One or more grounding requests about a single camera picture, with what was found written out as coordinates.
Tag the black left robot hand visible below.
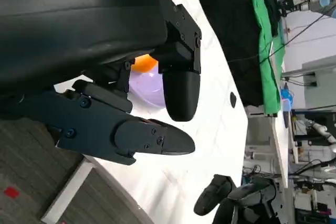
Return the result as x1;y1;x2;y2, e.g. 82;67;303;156
0;0;203;167

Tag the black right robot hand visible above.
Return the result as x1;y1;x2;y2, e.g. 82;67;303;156
193;174;283;224

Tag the orange and white bread roll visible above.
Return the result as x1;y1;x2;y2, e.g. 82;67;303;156
131;54;159;73

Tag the white desk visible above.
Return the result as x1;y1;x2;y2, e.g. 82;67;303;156
246;105;299;188

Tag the blue plastic object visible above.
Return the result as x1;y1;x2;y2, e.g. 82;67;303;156
280;87;293;112

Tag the lilac plate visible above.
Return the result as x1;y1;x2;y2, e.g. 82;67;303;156
128;65;167;109

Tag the green cloth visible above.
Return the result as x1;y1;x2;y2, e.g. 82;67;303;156
246;0;286;116

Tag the black cloth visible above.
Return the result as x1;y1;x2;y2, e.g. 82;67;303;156
188;0;279;107

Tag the white table leg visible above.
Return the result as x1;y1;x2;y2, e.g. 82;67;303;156
40;156;97;223

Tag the red floor marker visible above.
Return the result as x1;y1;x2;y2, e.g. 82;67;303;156
4;186;21;199

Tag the black background cable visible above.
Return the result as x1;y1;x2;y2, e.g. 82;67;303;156
227;10;332;65

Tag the grey machine frame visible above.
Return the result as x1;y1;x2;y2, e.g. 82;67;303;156
281;55;336;86

